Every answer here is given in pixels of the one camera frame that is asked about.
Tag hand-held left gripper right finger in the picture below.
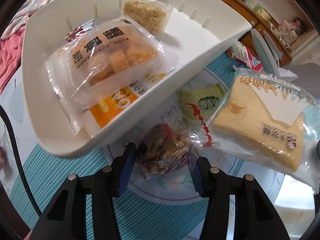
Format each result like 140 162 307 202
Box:
191 156 292 240

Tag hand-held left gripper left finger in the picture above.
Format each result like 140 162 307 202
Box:
31 142 137 240

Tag brown nut snack packet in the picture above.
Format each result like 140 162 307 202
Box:
136 124 200 179

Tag orange and white snack packet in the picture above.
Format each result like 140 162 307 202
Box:
72 72 168 137

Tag sliced bread packet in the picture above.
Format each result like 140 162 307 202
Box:
209 66 318 189

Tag golden crisp balls packet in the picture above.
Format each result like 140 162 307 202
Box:
44 21 180 110

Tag red and white snack packet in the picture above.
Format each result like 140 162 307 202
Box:
227 41 264 72

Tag small red snack packet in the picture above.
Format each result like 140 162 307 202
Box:
64 19 95 42

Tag white plastic storage bin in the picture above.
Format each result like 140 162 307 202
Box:
21 0 252 158

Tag pale crumb cake packet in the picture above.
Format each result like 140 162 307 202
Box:
120 0 175 34

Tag pale yellow snack packet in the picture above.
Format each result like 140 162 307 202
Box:
179 84 229 130

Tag grey office chair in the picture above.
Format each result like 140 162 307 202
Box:
250 27 320 80

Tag pink fleece garment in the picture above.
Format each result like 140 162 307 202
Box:
0 39 24 93

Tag white printed box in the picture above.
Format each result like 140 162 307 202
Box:
282 29 298 43

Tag doll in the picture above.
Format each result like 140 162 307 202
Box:
279 17 307 34

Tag black cable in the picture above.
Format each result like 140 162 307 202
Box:
0 104 42 215

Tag white tangled cables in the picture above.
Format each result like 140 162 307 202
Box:
269 21 289 48

